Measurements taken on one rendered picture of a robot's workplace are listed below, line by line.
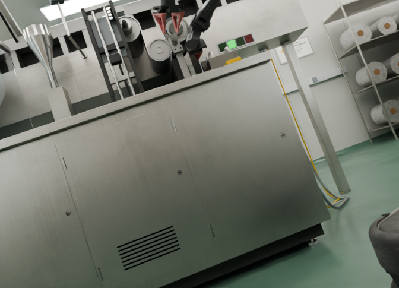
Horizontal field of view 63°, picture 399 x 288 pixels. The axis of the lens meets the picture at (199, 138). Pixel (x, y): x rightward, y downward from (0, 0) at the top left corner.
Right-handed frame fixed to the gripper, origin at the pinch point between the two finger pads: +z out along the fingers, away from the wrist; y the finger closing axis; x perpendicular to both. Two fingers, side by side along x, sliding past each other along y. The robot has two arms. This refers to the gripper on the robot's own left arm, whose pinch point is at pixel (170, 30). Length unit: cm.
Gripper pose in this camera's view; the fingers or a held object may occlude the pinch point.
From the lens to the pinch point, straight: 133.8
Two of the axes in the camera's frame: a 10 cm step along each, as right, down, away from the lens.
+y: -8.1, 2.6, -5.3
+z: 0.6, 9.3, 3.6
